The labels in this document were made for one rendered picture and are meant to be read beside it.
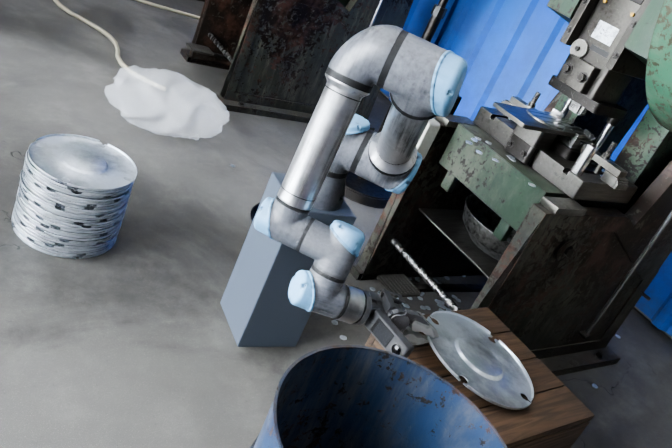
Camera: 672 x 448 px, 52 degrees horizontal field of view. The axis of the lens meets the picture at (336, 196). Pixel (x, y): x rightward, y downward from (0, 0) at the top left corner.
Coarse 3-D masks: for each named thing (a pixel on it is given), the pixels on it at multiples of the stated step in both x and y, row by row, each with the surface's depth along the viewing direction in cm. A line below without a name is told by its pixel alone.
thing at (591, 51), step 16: (608, 0) 193; (624, 0) 189; (640, 0) 190; (592, 16) 197; (608, 16) 193; (624, 16) 189; (592, 32) 196; (608, 32) 192; (624, 32) 189; (576, 48) 198; (592, 48) 196; (608, 48) 192; (576, 64) 197; (592, 64) 196; (560, 80) 200; (576, 80) 196; (592, 80) 194; (608, 80) 194; (624, 80) 198; (592, 96) 195; (608, 96) 199
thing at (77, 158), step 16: (32, 144) 187; (48, 144) 191; (64, 144) 194; (80, 144) 197; (96, 144) 201; (32, 160) 181; (48, 160) 184; (64, 160) 186; (80, 160) 189; (96, 160) 192; (112, 160) 197; (128, 160) 200; (48, 176) 177; (64, 176) 180; (80, 176) 183; (96, 176) 186; (112, 176) 189; (128, 176) 193
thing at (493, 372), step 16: (448, 320) 162; (464, 320) 167; (448, 336) 156; (464, 336) 160; (480, 336) 165; (448, 352) 150; (464, 352) 152; (480, 352) 156; (496, 352) 162; (512, 352) 165; (448, 368) 144; (464, 368) 148; (480, 368) 150; (496, 368) 154; (512, 368) 160; (464, 384) 142; (480, 384) 146; (496, 384) 150; (512, 384) 153; (528, 384) 157; (496, 400) 144; (512, 400) 148
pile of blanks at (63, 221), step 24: (24, 168) 183; (24, 192) 183; (48, 192) 178; (72, 192) 178; (96, 192) 180; (120, 192) 186; (24, 216) 185; (48, 216) 181; (72, 216) 182; (96, 216) 185; (120, 216) 194; (24, 240) 186; (48, 240) 186; (72, 240) 187; (96, 240) 191
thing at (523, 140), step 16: (512, 112) 194; (528, 112) 201; (544, 112) 211; (528, 128) 189; (544, 128) 192; (560, 128) 198; (512, 144) 205; (528, 144) 201; (544, 144) 201; (528, 160) 201
